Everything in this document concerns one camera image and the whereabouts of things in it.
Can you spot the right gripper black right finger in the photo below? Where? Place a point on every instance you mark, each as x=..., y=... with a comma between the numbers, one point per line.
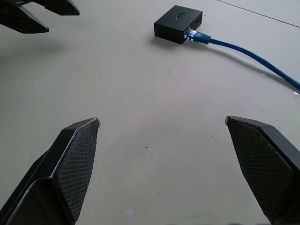
x=264, y=164

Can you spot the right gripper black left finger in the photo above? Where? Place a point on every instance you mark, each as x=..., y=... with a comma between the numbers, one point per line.
x=58, y=178

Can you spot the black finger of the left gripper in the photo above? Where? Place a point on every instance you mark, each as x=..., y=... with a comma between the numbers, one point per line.
x=61, y=5
x=21, y=21

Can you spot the small black box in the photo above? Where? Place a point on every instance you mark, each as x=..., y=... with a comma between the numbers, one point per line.
x=172, y=24

